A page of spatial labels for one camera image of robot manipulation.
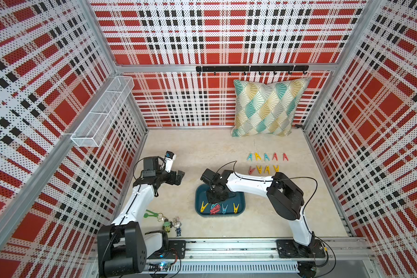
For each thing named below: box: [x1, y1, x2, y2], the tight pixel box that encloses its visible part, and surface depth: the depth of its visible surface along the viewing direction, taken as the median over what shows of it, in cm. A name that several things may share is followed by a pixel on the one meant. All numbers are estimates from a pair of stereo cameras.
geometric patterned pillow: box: [231, 77, 312, 138], surface depth 95 cm
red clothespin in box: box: [209, 202, 221, 215], surface depth 86 cm
